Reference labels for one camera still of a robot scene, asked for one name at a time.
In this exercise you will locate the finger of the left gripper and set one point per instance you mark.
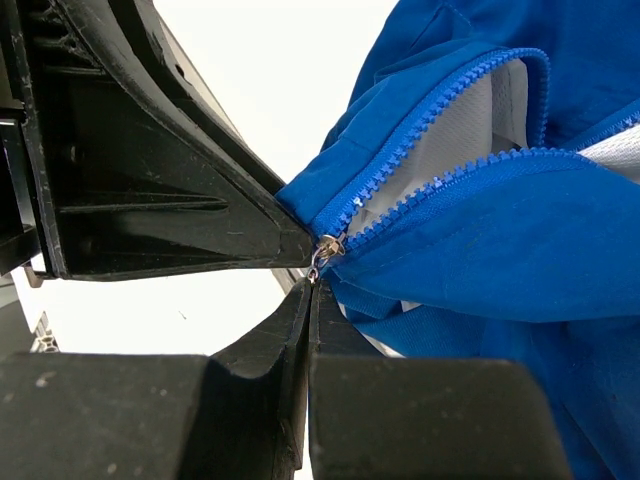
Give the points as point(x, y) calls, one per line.
point(168, 64)

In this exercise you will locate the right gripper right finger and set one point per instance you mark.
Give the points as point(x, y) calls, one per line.
point(330, 332)

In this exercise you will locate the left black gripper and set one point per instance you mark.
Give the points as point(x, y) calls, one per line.
point(102, 175)

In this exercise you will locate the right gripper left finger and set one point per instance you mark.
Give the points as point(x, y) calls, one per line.
point(260, 352)

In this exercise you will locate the red white blue jacket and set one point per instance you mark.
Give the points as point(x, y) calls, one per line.
point(479, 197)

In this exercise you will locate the aluminium right side rail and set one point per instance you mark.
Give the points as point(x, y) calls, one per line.
point(43, 338)

